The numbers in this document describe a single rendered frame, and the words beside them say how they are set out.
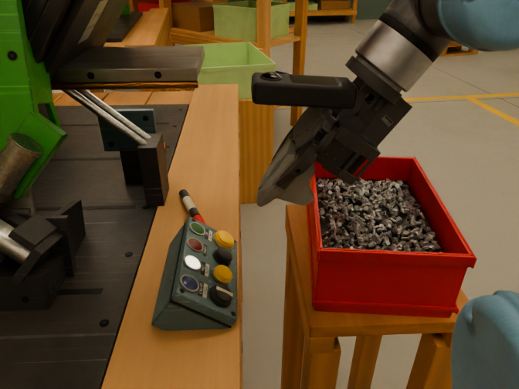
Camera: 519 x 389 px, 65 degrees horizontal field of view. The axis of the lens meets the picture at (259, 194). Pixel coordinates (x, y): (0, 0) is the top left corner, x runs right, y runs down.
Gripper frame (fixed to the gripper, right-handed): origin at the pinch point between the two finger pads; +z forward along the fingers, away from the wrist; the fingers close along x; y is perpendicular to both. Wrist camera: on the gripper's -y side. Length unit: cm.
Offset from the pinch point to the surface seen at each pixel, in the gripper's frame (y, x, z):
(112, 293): -9.7, -6.7, 19.0
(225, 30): 4, 276, 26
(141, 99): -20, 79, 29
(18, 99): -29.5, 1.2, 5.3
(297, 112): 87, 278, 46
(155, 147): -13.2, 14.1, 8.4
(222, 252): -0.6, -4.1, 7.8
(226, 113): 1, 59, 12
